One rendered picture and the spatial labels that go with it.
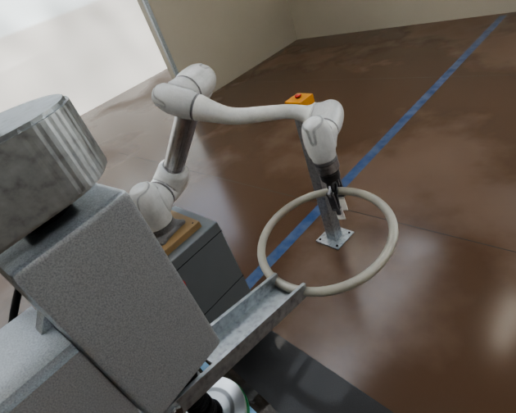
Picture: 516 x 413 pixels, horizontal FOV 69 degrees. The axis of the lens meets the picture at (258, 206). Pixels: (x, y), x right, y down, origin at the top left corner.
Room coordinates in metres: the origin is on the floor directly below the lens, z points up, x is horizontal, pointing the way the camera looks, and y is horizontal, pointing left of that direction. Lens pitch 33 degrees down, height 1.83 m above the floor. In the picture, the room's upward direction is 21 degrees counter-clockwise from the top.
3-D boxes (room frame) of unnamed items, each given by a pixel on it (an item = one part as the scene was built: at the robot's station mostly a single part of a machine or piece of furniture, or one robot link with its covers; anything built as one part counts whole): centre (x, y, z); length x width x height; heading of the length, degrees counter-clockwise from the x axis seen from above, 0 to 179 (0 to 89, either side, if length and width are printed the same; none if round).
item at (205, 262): (1.62, 0.50, 0.40); 0.50 x 0.50 x 0.80; 35
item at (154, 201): (1.63, 0.49, 1.00); 0.18 x 0.16 x 0.22; 147
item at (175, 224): (1.61, 0.51, 0.86); 0.22 x 0.18 x 0.06; 136
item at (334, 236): (2.03, -0.44, 0.54); 0.20 x 0.20 x 1.09; 33
